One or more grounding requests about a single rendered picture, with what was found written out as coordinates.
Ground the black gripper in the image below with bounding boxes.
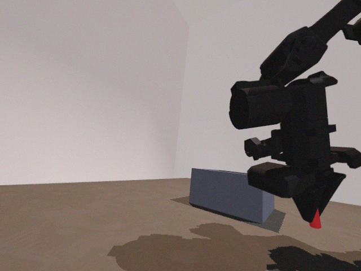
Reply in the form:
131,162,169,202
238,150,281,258
247,118,361,223

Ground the red peg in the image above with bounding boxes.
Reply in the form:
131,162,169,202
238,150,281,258
309,209,322,229

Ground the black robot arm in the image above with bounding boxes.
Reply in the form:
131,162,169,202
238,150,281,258
229,0,361,161

